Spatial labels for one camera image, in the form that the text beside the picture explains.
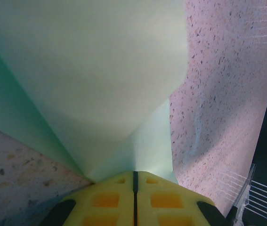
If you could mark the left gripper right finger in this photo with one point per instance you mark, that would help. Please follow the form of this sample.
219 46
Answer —
166 202

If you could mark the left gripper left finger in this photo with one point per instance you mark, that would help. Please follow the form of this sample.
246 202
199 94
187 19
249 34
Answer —
105 202

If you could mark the light green square paper sheet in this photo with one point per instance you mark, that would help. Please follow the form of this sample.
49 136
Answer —
88 82

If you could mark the left aluminium corner post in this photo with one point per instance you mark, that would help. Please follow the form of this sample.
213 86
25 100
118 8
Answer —
244 195

